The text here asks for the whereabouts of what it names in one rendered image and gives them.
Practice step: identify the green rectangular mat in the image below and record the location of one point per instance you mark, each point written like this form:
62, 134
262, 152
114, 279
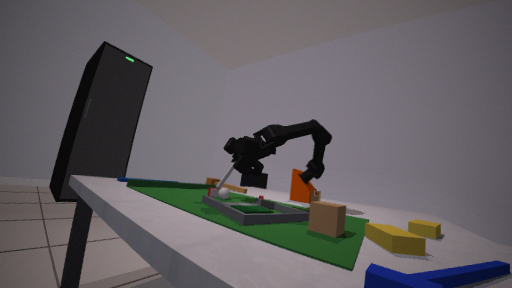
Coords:
294, 236

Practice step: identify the yellow rectangular block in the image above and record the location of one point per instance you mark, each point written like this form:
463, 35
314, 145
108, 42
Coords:
395, 240
424, 228

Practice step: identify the white golf ball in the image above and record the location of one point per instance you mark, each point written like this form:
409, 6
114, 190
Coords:
223, 193

